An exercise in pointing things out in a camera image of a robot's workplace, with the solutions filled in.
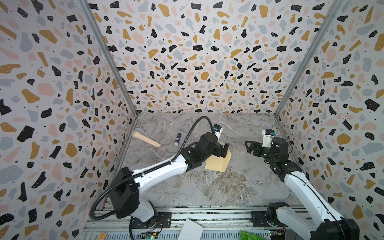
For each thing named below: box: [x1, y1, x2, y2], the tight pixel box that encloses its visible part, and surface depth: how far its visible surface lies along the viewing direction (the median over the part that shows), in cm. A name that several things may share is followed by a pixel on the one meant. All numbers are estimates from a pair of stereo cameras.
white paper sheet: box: [177, 219, 204, 240], surface depth 69 cm
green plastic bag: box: [239, 231, 266, 240], surface depth 68 cm
